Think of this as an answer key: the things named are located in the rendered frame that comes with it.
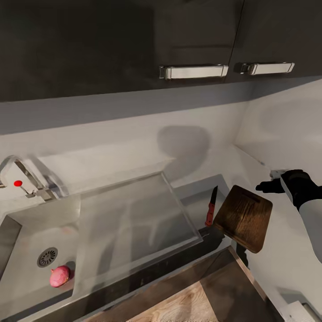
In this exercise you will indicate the cutting board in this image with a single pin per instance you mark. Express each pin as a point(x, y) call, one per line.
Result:
point(245, 216)

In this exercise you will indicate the drop in sink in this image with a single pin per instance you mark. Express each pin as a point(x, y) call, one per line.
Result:
point(103, 235)

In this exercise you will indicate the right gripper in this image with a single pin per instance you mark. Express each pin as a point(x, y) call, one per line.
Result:
point(268, 187)

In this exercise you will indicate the cabinet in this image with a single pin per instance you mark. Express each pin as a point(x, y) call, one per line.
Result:
point(65, 48)

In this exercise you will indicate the vidalia onion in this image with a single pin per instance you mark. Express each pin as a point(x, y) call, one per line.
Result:
point(60, 276)

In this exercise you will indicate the parer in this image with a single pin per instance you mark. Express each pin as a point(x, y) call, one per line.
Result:
point(212, 206)

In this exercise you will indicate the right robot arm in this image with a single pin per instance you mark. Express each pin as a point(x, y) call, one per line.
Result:
point(305, 195)

